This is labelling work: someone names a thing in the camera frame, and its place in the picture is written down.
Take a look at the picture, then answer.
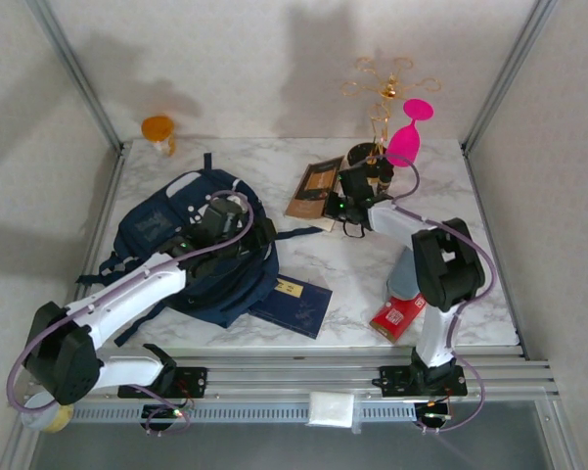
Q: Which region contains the brown book with gold frame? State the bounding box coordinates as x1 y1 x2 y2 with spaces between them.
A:
284 155 346 231

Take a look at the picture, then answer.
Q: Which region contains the navy blue backpack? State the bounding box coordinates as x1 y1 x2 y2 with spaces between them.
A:
75 152 324 347

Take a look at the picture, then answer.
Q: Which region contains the grey-blue fabric pencil case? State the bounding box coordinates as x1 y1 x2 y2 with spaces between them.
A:
384 247 420 301

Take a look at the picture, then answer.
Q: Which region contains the navy book with yellow label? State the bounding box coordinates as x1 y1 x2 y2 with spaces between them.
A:
247 273 334 341

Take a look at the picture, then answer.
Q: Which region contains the small dark bottle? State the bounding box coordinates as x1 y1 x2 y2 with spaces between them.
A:
376 164 396 195

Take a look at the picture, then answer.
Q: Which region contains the pink wine glass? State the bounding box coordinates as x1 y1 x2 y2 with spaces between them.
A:
384 97 435 169

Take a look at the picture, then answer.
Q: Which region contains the jar with orange lid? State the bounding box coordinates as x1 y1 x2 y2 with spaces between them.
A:
141 115 177 158

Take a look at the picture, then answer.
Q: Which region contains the red box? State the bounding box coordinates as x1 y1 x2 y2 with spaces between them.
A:
369 295 428 344

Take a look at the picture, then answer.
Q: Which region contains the white plastic packet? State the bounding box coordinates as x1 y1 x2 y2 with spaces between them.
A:
306 390 362 435

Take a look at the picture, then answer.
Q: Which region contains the tin can with yellow label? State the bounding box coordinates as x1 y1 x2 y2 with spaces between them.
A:
20 391 74 435

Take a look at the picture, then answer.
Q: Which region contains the gold wire glass rack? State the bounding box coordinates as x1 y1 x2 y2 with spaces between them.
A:
340 56 442 185

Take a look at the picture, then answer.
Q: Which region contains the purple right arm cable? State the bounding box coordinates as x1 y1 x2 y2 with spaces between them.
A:
366 155 498 435

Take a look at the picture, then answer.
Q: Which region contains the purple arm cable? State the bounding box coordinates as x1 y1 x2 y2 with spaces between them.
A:
7 189 255 437
366 155 498 435

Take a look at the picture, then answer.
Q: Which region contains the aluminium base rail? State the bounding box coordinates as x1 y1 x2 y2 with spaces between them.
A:
22 354 559 405

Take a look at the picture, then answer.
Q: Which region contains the aluminium frame post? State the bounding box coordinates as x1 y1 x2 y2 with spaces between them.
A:
23 0 128 154
462 0 554 154

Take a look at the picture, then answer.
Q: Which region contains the grey slotted cable duct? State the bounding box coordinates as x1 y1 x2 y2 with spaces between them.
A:
71 401 418 425

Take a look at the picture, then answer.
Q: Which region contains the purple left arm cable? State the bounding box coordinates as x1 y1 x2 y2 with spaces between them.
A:
7 189 255 437

